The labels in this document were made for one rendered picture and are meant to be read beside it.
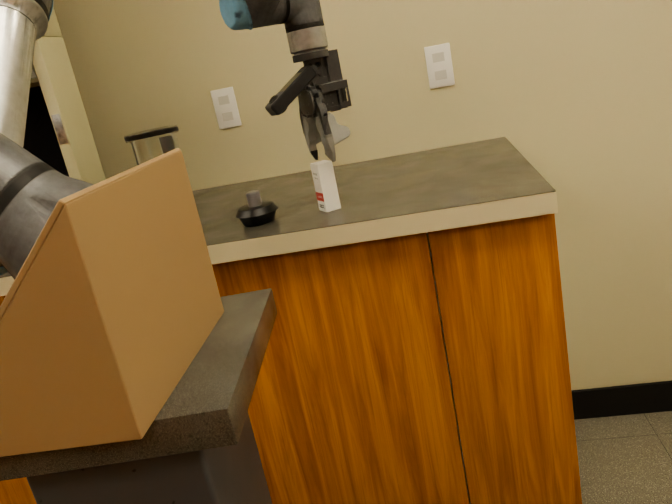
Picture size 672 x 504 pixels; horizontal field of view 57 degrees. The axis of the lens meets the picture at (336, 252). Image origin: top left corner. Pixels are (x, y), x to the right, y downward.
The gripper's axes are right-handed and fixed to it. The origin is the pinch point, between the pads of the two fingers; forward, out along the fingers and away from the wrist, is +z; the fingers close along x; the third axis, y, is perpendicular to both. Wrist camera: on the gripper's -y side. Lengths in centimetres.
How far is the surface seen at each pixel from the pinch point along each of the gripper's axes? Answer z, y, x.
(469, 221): 14.1, 14.5, -26.7
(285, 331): 32.1, -16.5, -2.7
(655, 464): 105, 76, -11
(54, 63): -30, -41, 50
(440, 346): 39.5, 8.9, -19.4
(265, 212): 8.4, -13.2, 2.6
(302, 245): 13.9, -11.4, -9.6
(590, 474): 105, 60, -3
